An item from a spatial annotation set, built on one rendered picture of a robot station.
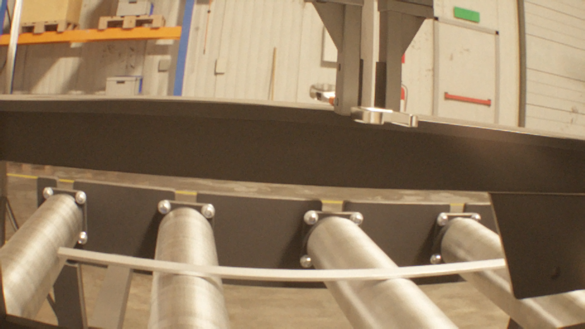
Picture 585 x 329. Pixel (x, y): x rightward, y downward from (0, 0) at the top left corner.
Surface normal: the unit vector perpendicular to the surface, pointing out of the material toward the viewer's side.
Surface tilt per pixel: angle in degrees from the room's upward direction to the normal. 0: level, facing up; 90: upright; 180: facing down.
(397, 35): 90
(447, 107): 90
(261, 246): 90
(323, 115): 90
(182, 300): 8
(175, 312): 14
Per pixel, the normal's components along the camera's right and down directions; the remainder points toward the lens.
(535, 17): 0.12, 0.12
